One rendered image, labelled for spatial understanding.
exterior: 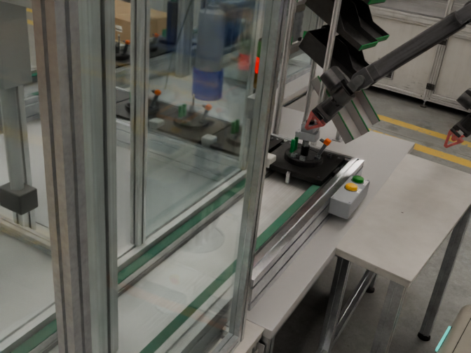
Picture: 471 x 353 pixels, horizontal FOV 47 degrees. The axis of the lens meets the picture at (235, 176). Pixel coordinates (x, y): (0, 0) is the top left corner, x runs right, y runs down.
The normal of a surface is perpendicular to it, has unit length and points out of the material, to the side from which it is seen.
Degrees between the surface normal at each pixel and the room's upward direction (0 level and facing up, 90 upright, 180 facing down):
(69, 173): 90
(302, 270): 0
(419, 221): 0
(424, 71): 90
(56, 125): 90
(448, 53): 90
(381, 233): 0
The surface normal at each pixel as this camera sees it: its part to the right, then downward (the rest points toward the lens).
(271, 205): 0.09, -0.88
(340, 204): -0.50, 0.36
